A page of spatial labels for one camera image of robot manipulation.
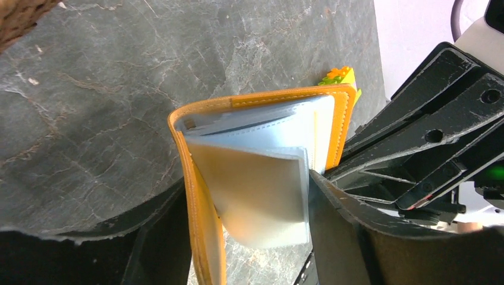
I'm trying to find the brown woven basket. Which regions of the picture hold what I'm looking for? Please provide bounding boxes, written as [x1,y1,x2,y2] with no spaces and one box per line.
[1,0,60,53]

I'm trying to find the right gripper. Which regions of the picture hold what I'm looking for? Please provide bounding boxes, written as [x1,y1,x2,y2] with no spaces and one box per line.
[327,42,503,226]

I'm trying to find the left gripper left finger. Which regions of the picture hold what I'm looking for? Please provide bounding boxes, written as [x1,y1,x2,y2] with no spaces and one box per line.
[1,180,191,284]

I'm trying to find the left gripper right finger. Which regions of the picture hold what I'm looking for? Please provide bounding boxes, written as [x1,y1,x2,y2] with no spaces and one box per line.
[295,171,503,284]

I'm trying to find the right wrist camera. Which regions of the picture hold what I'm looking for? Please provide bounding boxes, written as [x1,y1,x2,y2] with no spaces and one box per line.
[450,1,503,74]

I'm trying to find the pink and green brick stack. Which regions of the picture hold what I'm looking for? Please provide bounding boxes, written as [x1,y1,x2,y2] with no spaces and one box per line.
[318,66,362,105]

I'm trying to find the yellow leather card holder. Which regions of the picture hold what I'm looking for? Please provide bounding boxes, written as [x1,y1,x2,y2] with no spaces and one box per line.
[167,83,360,284]

